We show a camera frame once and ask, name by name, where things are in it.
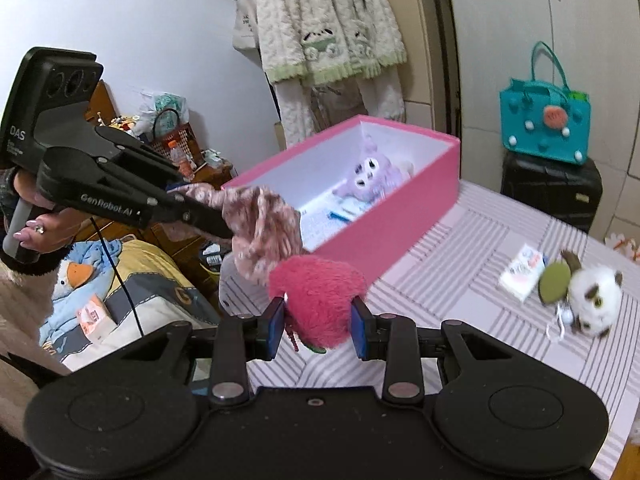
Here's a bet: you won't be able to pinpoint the person's left hand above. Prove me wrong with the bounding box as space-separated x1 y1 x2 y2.
14 206 83 253

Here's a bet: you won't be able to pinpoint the small artificial flowers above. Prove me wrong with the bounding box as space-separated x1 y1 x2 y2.
602 232 640 266

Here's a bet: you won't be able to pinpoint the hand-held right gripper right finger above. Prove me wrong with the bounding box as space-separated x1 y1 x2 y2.
350 298 502 404

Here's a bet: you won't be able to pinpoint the blue duck plush pillow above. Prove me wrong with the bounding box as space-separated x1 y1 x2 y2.
40 240 123 341

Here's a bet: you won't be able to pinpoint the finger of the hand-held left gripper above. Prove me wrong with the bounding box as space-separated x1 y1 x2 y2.
150 192 235 240
95 127 189 192

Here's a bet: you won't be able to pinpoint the yellow and grey quilt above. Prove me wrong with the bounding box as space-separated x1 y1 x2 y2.
40 237 221 371

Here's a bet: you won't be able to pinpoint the crumpled white plastic bag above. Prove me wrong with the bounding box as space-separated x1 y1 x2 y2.
135 89 188 126

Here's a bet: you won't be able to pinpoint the pink cardboard box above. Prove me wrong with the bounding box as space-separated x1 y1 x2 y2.
220 114 461 281

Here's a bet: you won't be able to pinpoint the canvas tote bag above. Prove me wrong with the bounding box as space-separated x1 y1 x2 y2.
232 0 263 66

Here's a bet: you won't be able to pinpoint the printed paper sheet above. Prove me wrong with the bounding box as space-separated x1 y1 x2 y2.
299 207 351 251

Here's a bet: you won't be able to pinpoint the black suitcase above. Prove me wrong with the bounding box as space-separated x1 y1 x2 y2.
500 152 603 233

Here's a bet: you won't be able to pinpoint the floral cloth pouch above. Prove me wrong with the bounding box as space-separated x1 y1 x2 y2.
167 182 307 288

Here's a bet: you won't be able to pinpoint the small white tissue pack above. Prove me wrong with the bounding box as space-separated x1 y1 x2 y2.
498 243 548 303

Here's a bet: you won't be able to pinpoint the fluffy cream pajama pants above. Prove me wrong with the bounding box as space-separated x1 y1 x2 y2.
272 65 406 151

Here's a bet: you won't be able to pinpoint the purple plush toy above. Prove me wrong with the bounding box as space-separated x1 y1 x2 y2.
332 141 416 203

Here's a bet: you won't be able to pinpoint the fluffy cream pajama top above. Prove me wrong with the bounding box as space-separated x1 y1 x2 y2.
248 0 408 86

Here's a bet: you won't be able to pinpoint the black cable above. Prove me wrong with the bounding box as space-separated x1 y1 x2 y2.
89 216 147 337

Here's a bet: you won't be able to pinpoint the white cat plush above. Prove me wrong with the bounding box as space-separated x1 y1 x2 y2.
567 266 625 338

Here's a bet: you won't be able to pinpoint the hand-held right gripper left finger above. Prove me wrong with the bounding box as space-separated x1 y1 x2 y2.
119 297 290 407

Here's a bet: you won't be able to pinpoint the woven basket bag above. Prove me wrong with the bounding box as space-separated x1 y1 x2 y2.
147 107 201 161

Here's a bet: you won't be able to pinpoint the small orange white box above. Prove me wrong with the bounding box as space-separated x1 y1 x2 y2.
75 295 113 343

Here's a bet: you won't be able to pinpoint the teal felt handbag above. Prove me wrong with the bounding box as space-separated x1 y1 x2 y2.
499 41 592 167

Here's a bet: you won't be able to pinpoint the wooden nightstand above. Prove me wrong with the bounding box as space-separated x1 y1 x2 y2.
150 160 236 281

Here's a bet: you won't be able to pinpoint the orange drink bottle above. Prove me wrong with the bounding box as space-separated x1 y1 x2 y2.
167 140 196 181

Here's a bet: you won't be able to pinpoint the beige wardrobe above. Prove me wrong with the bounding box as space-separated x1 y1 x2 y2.
400 0 640 241

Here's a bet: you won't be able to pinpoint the striped tablecloth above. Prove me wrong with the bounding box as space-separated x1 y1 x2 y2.
220 180 640 480

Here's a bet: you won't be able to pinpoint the pink strawberry plush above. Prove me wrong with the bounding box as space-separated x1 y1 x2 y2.
269 255 370 356

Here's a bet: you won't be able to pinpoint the green plush keychain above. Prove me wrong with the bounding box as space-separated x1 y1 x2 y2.
537 249 583 307

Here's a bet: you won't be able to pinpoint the black stand pole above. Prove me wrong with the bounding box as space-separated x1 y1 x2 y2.
439 0 463 137

